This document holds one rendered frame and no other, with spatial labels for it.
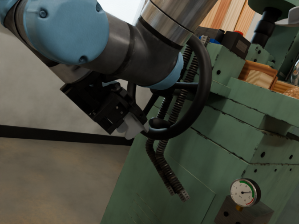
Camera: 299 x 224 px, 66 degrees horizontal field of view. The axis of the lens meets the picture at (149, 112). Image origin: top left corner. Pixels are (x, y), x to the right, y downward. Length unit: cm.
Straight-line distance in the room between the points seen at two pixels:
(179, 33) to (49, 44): 16
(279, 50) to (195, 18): 67
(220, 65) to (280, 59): 34
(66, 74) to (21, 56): 137
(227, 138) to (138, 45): 44
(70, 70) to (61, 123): 162
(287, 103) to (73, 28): 51
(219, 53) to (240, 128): 21
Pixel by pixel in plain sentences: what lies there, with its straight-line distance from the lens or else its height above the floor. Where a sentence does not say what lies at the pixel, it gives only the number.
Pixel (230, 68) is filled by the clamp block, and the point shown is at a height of 92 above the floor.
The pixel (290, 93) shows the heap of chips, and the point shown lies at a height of 91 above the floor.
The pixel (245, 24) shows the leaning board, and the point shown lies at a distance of 295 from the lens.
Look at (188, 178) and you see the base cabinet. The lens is 75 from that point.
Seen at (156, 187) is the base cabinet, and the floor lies 47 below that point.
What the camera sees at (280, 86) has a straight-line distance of 82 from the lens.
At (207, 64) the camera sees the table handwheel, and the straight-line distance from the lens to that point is 53.
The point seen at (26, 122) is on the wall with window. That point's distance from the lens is 191.
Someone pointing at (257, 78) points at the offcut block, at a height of 92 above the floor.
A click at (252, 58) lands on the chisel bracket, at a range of 83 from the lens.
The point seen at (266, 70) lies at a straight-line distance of 75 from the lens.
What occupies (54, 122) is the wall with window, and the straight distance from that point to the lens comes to 197.
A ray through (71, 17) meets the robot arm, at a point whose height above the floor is 86.
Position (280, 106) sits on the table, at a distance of 64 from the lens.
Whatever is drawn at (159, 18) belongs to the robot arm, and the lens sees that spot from 31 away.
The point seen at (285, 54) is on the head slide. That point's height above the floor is 105.
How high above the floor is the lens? 85
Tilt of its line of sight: 11 degrees down
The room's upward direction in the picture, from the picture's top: 22 degrees clockwise
